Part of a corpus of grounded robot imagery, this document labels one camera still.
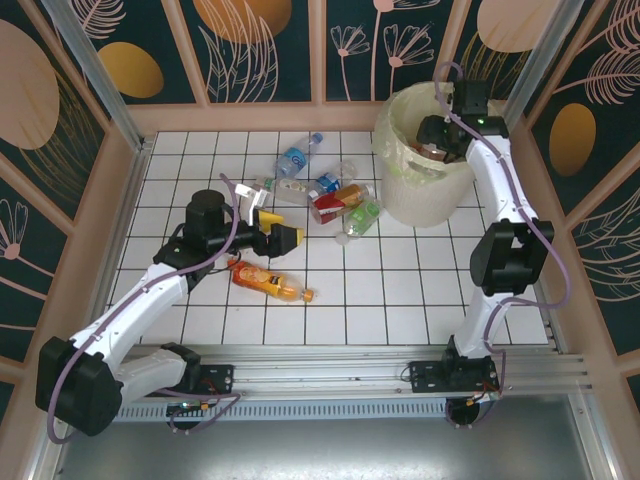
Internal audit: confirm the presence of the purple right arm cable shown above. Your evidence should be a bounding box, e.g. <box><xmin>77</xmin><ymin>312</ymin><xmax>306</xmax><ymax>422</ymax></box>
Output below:
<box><xmin>433</xmin><ymin>62</ymin><xmax>572</xmax><ymax>401</ymax></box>

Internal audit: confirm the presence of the clear bottle dark blue label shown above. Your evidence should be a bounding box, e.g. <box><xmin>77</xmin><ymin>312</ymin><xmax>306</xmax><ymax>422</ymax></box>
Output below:
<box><xmin>310</xmin><ymin>159</ymin><xmax>357</xmax><ymax>197</ymax></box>

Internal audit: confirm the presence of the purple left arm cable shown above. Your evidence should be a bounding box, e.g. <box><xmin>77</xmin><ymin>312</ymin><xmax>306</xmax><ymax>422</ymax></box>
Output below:
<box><xmin>47</xmin><ymin>172</ymin><xmax>246</xmax><ymax>445</ymax></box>

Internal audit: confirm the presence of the clear bottle light blue label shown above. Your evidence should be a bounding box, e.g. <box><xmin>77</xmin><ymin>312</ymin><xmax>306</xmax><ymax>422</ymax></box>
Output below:
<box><xmin>274</xmin><ymin>131</ymin><xmax>325</xmax><ymax>180</ymax></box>

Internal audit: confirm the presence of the small green-lit circuit board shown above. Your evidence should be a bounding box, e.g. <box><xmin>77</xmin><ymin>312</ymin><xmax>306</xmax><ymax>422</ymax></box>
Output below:
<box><xmin>166</xmin><ymin>398</ymin><xmax>214</xmax><ymax>417</ymax></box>

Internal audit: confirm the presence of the clear bottle green label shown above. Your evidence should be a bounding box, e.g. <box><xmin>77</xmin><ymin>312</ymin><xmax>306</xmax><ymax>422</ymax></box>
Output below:
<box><xmin>333</xmin><ymin>197</ymin><xmax>384</xmax><ymax>246</ymax></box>

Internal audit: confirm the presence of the aluminium side rail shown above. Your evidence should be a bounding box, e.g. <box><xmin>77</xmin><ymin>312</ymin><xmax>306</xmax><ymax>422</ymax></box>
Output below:
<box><xmin>537</xmin><ymin>284</ymin><xmax>569</xmax><ymax>354</ymax></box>
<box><xmin>87</xmin><ymin>137</ymin><xmax>154</xmax><ymax>351</ymax></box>

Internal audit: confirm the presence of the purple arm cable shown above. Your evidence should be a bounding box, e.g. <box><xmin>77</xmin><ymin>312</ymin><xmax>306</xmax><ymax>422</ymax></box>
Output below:
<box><xmin>47</xmin><ymin>172</ymin><xmax>246</xmax><ymax>445</ymax></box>
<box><xmin>433</xmin><ymin>62</ymin><xmax>572</xmax><ymax>401</ymax></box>

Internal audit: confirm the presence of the orange wired connector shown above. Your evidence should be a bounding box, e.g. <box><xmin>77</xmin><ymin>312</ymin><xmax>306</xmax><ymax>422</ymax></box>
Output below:
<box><xmin>467</xmin><ymin>387</ymin><xmax>503</xmax><ymax>407</ymax></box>

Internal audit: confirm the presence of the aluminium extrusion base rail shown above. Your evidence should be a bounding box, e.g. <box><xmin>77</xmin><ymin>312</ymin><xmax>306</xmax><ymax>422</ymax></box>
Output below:
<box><xmin>119</xmin><ymin>343</ymin><xmax>597</xmax><ymax>402</ymax></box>

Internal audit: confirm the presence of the grey sheet metal panel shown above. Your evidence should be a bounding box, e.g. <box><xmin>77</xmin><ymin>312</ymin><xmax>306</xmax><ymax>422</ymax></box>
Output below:
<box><xmin>29</xmin><ymin>394</ymin><xmax>616</xmax><ymax>480</ymax></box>

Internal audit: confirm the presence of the grey slotted cable duct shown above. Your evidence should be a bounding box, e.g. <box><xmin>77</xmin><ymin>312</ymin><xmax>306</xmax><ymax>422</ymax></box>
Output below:
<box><xmin>117</xmin><ymin>402</ymin><xmax>451</xmax><ymax>422</ymax></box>

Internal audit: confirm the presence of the aluminium frame post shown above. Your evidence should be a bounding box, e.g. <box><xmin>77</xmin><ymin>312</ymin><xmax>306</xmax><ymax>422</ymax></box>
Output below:
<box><xmin>41</xmin><ymin>0</ymin><xmax>147</xmax><ymax>152</ymax></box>
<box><xmin>498</xmin><ymin>0</ymin><xmax>587</xmax><ymax>146</ymax></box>

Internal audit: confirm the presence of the amber tea bottle red label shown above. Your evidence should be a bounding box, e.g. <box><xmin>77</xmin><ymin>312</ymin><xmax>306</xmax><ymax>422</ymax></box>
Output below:
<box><xmin>309</xmin><ymin>182</ymin><xmax>375</xmax><ymax>225</ymax></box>

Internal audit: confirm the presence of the orange juice bottle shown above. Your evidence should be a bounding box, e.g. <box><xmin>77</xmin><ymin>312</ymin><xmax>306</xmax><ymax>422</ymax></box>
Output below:
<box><xmin>228</xmin><ymin>259</ymin><xmax>316</xmax><ymax>305</ymax></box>

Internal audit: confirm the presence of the cream plastic waste bin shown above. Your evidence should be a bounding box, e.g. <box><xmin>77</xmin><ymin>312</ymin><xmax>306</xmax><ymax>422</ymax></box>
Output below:
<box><xmin>373</xmin><ymin>82</ymin><xmax>504</xmax><ymax>230</ymax></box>

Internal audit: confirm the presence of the thin black left gripper cable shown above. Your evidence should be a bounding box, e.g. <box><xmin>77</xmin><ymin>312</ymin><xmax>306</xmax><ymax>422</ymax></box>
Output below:
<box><xmin>204</xmin><ymin>257</ymin><xmax>237</xmax><ymax>277</ymax></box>

